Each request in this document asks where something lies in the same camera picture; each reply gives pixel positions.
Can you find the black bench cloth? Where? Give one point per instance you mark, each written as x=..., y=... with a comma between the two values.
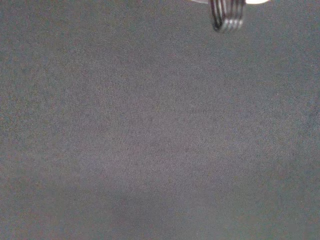
x=160, y=137

